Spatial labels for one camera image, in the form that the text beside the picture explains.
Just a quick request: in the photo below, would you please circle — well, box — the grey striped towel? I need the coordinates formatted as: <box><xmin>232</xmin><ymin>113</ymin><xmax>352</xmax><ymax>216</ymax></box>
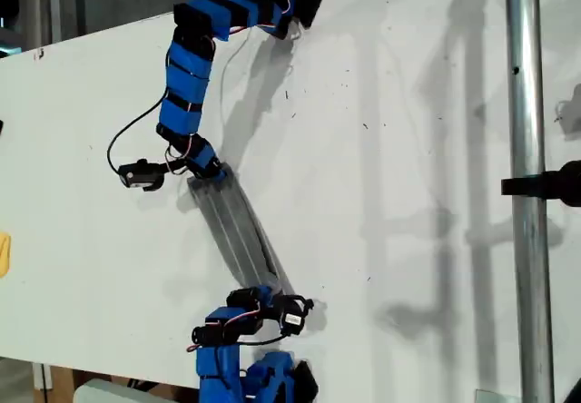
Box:
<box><xmin>186</xmin><ymin>166</ymin><xmax>297</xmax><ymax>299</ymax></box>

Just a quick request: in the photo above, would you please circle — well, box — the white box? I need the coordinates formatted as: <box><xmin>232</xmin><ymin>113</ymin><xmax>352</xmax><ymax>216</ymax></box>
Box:
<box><xmin>72</xmin><ymin>378</ymin><xmax>181</xmax><ymax>403</ymax></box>

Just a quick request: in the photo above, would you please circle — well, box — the wooden table leg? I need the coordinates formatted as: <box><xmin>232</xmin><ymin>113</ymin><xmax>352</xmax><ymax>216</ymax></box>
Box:
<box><xmin>50</xmin><ymin>365</ymin><xmax>77</xmax><ymax>403</ymax></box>

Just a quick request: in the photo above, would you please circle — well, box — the yellow object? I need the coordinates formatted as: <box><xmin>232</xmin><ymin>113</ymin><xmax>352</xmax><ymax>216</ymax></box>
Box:
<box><xmin>0</xmin><ymin>231</ymin><xmax>13</xmax><ymax>280</ymax></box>

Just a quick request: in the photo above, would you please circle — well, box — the dark round object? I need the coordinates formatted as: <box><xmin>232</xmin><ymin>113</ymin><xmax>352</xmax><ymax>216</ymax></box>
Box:
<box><xmin>0</xmin><ymin>0</ymin><xmax>22</xmax><ymax>30</ymax></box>

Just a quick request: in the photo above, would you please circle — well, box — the black clamp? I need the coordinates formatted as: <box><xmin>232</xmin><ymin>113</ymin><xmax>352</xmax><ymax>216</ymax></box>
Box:
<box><xmin>500</xmin><ymin>160</ymin><xmax>581</xmax><ymax>209</ymax></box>

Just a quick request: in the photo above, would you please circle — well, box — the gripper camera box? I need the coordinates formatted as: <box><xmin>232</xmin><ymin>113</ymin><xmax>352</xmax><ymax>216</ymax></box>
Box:
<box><xmin>116</xmin><ymin>160</ymin><xmax>165</xmax><ymax>193</ymax></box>
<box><xmin>271</xmin><ymin>293</ymin><xmax>315</xmax><ymax>337</ymax></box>

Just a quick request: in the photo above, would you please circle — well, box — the camera black cable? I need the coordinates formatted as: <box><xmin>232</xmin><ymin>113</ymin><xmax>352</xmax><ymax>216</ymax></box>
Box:
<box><xmin>106</xmin><ymin>93</ymin><xmax>165</xmax><ymax>175</ymax></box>
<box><xmin>238</xmin><ymin>332</ymin><xmax>291</xmax><ymax>349</ymax></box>

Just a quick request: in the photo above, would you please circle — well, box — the steel post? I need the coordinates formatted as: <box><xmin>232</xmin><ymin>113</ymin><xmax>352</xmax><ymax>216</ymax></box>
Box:
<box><xmin>502</xmin><ymin>0</ymin><xmax>556</xmax><ymax>403</ymax></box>

